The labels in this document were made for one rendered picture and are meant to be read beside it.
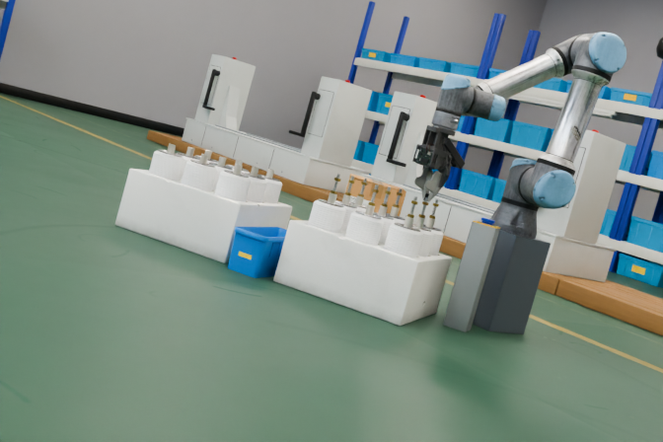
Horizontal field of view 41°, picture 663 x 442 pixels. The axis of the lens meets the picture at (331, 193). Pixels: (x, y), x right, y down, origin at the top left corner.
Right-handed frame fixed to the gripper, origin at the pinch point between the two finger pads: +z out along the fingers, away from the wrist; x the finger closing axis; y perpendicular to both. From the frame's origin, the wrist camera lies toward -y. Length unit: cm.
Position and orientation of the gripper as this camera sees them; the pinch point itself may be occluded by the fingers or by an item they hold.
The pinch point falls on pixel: (428, 196)
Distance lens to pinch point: 256.1
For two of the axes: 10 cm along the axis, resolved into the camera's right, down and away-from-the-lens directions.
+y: -7.2, -1.5, -6.8
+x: 6.4, 2.3, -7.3
